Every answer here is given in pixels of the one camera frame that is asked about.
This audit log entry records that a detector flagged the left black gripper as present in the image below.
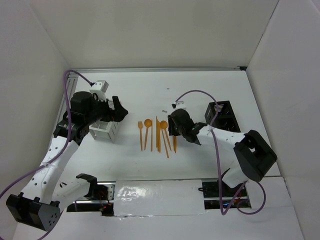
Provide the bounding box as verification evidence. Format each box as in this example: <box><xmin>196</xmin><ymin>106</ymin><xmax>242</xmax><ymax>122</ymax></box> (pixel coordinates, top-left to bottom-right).
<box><xmin>85</xmin><ymin>94</ymin><xmax>128</xmax><ymax>125</ymax></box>

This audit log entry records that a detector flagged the orange spoon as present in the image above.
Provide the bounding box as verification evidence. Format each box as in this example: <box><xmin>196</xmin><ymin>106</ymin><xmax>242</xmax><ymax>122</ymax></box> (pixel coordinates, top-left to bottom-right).
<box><xmin>144</xmin><ymin>118</ymin><xmax>152</xmax><ymax>150</ymax></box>
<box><xmin>160</xmin><ymin>120</ymin><xmax>172</xmax><ymax>151</ymax></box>

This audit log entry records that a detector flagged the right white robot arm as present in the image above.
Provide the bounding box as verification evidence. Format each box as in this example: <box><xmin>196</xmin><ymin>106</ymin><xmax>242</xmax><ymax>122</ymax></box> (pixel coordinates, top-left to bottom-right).
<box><xmin>168</xmin><ymin>108</ymin><xmax>278</xmax><ymax>196</ymax></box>

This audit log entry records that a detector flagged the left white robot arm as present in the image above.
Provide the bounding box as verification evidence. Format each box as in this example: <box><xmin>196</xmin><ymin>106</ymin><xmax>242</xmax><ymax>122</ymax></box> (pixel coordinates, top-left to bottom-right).
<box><xmin>6</xmin><ymin>91</ymin><xmax>129</xmax><ymax>232</ymax></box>

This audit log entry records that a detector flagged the orange chopstick middle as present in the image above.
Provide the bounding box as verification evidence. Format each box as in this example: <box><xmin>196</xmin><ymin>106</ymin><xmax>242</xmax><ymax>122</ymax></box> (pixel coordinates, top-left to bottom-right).
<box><xmin>155</xmin><ymin>116</ymin><xmax>158</xmax><ymax>151</ymax></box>

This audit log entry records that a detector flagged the orange chopstick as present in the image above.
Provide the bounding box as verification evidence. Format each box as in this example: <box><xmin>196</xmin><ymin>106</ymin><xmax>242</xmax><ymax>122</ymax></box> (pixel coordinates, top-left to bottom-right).
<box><xmin>161</xmin><ymin>126</ymin><xmax>170</xmax><ymax>159</ymax></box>
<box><xmin>150</xmin><ymin>120</ymin><xmax>153</xmax><ymax>152</ymax></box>
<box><xmin>155</xmin><ymin>116</ymin><xmax>158</xmax><ymax>151</ymax></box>

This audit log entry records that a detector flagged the white utensil container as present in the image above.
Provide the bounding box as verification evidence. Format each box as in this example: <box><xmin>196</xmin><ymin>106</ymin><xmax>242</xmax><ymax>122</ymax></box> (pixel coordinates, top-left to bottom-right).
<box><xmin>89</xmin><ymin>120</ymin><xmax>121</xmax><ymax>143</ymax></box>

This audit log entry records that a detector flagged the orange chopstick right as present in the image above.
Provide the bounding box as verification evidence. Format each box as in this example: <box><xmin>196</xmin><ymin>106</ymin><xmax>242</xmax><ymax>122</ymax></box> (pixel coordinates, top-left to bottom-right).
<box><xmin>161</xmin><ymin>126</ymin><xmax>170</xmax><ymax>159</ymax></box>

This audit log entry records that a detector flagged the orange chopstick left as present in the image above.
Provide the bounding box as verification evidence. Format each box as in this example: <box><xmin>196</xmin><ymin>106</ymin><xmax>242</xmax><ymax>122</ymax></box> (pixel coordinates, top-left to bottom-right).
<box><xmin>150</xmin><ymin>120</ymin><xmax>153</xmax><ymax>152</ymax></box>

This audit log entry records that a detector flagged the black utensil container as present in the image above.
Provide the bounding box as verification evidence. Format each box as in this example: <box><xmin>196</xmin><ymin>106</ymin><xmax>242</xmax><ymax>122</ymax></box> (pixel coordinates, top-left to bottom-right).
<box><xmin>204</xmin><ymin>100</ymin><xmax>241</xmax><ymax>133</ymax></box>

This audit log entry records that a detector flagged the white tape sheet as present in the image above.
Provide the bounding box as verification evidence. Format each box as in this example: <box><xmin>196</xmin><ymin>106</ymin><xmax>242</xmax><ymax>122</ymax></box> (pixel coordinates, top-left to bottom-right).
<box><xmin>113</xmin><ymin>179</ymin><xmax>205</xmax><ymax>217</ymax></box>

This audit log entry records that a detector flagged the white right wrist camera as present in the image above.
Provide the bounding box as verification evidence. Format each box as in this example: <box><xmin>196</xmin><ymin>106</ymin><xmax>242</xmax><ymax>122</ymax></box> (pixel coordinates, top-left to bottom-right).
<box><xmin>171</xmin><ymin>100</ymin><xmax>187</xmax><ymax>110</ymax></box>

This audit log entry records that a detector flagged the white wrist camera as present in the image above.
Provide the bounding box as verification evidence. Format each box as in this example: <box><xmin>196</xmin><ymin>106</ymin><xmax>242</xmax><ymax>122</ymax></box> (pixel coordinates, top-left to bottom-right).
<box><xmin>89</xmin><ymin>80</ymin><xmax>109</xmax><ymax>102</ymax></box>
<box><xmin>171</xmin><ymin>100</ymin><xmax>187</xmax><ymax>110</ymax></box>

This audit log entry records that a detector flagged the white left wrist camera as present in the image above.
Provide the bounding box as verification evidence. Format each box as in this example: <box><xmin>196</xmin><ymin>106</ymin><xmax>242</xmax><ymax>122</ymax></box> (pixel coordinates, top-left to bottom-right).
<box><xmin>89</xmin><ymin>80</ymin><xmax>109</xmax><ymax>102</ymax></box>

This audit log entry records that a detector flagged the aluminium rail at back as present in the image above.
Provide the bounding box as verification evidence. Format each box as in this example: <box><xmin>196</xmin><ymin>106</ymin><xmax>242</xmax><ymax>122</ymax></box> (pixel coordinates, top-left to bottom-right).
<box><xmin>75</xmin><ymin>66</ymin><xmax>248</xmax><ymax>73</ymax></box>

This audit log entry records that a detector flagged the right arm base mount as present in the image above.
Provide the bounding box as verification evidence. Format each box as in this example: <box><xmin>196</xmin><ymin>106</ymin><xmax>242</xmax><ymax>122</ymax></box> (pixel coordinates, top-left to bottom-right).
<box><xmin>198</xmin><ymin>180</ymin><xmax>251</xmax><ymax>210</ymax></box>

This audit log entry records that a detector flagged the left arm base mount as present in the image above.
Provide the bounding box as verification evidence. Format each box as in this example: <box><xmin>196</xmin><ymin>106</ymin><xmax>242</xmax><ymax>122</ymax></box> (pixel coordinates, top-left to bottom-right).
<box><xmin>66</xmin><ymin>181</ymin><xmax>116</xmax><ymax>217</ymax></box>

